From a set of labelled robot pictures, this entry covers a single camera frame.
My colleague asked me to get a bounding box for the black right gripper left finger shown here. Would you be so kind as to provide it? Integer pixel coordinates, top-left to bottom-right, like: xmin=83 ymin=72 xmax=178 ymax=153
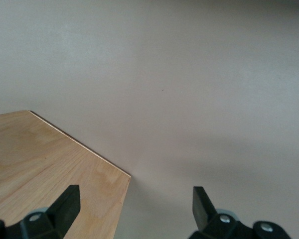
xmin=0 ymin=184 xmax=81 ymax=239

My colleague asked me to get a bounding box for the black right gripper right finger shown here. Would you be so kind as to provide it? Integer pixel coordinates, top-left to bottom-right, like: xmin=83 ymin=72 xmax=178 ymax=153
xmin=189 ymin=186 xmax=291 ymax=239

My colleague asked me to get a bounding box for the wooden drawer cabinet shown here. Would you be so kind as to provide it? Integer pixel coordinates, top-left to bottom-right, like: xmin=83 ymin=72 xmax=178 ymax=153
xmin=0 ymin=110 xmax=132 ymax=239

